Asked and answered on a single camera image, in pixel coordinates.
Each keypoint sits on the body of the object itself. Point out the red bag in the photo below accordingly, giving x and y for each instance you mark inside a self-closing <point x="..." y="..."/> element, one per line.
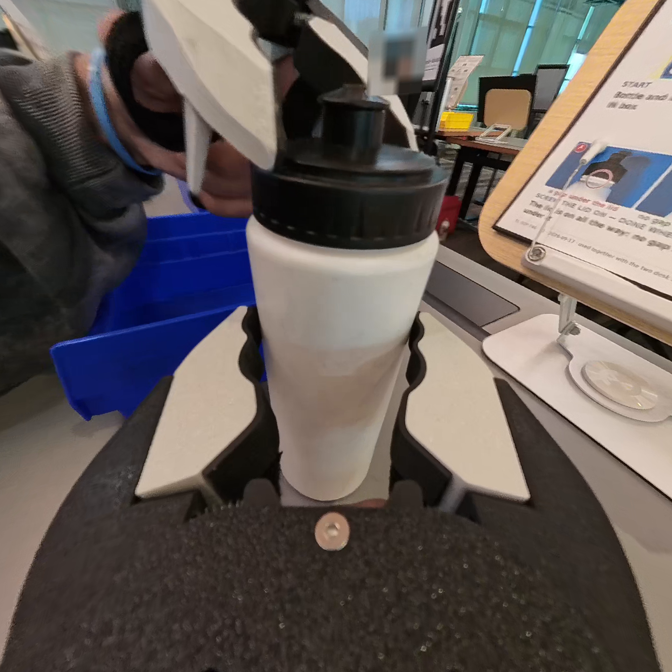
<point x="450" y="215"/>

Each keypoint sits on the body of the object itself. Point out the background yellow bin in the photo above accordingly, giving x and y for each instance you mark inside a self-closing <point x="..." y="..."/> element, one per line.
<point x="455" y="123"/>

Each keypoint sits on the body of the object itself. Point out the person's left hand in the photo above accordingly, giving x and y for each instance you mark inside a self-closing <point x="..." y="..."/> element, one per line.
<point x="225" y="183"/>

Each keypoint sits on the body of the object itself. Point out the white stand base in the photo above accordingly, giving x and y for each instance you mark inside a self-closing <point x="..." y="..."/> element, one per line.
<point x="525" y="357"/>

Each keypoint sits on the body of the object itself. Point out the black bottle lid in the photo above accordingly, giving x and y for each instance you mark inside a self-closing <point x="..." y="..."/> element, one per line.
<point x="346" y="204"/>

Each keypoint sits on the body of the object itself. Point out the blue storage bin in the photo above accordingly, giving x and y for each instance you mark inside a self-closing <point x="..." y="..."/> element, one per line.
<point x="173" y="294"/>

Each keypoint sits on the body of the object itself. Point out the background wooden desk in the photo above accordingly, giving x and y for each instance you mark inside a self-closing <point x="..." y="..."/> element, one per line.
<point x="488" y="143"/>

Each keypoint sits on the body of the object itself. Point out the black pole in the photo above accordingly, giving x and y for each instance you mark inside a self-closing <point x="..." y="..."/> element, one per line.
<point x="440" y="105"/>

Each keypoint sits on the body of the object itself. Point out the background wooden document stand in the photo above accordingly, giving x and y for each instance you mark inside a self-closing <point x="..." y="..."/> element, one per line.
<point x="508" y="107"/>

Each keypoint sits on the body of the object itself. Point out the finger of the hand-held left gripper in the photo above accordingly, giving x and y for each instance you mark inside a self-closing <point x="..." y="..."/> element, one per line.
<point x="336" y="50"/>
<point x="210" y="57"/>

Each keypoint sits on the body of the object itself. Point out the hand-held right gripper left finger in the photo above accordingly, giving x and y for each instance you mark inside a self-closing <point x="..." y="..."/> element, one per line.
<point x="199" y="420"/>

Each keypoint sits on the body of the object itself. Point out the instruction sheet on stand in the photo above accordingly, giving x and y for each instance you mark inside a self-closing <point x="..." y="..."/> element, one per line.
<point x="564" y="105"/>

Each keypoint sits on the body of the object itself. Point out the printed instruction sheet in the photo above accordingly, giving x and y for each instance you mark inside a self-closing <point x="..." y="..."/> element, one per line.
<point x="630" y="131"/>

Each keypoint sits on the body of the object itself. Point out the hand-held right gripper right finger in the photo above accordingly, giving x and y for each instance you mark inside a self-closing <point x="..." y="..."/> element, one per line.
<point x="462" y="420"/>

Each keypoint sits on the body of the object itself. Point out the white plastic bottle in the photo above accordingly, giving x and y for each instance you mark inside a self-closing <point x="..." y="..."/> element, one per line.
<point x="341" y="315"/>

